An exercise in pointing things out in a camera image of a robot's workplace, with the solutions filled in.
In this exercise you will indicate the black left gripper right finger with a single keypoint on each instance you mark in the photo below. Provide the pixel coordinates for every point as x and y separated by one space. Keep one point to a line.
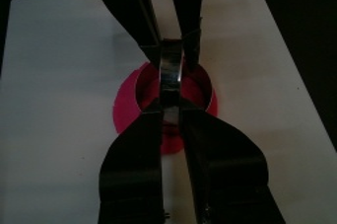
227 168

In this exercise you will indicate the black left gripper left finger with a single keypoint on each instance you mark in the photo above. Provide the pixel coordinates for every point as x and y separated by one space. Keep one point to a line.
131 168

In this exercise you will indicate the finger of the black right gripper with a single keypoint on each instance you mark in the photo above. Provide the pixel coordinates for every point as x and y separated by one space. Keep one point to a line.
126 4
187 4

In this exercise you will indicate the round metal dough cutter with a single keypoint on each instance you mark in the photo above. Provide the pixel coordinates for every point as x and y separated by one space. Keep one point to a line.
170 70

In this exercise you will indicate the white cutting board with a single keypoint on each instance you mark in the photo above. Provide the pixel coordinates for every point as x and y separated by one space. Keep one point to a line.
52 103

